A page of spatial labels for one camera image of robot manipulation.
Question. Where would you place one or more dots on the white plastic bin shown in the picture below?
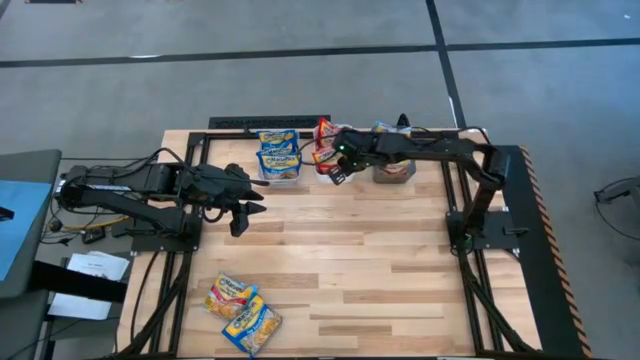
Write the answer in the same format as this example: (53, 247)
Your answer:
(325, 179)

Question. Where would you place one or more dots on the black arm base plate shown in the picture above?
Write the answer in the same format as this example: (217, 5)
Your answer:
(500, 242)
(150, 244)

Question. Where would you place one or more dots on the black hazard-striped side panel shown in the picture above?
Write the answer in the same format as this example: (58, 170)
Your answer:
(540, 280)

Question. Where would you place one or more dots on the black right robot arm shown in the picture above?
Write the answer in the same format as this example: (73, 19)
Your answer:
(440, 147)

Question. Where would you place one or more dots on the clear plastic bin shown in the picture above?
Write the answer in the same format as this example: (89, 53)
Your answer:
(280, 183)

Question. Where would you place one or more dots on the small black desk object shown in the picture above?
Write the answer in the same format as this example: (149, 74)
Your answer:
(5, 214)

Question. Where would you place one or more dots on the orange ramen packet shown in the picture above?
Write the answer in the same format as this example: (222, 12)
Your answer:
(227, 296)

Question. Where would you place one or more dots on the black pointed stand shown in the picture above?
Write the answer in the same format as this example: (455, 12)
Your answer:
(403, 120)

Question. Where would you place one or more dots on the black round plug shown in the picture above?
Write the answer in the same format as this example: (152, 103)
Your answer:
(55, 225)

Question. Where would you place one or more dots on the blue desk mat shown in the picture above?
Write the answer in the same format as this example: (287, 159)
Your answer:
(25, 225)

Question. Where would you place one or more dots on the black power brick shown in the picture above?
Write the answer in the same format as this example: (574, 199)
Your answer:
(93, 235)

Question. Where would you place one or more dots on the white printed paper sheet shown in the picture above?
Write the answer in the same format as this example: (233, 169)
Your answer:
(95, 265)

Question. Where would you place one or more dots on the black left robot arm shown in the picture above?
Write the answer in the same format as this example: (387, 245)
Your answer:
(160, 179)

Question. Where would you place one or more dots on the black shelf board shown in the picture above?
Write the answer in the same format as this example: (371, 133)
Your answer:
(75, 285)

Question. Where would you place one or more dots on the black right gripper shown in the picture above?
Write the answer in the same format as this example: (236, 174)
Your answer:
(357, 150)

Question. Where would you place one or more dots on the dark grey translucent bin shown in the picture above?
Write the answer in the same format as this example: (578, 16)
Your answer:
(392, 180)

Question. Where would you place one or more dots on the black aluminium table frame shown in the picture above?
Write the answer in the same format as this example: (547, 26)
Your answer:
(225, 135)

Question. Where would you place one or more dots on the black floor grille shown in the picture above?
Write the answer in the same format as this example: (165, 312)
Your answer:
(270, 122)

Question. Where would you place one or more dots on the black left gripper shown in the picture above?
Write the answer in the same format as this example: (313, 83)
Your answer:
(215, 185)

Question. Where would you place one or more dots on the grey desk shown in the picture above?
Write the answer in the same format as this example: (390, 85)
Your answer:
(30, 165)

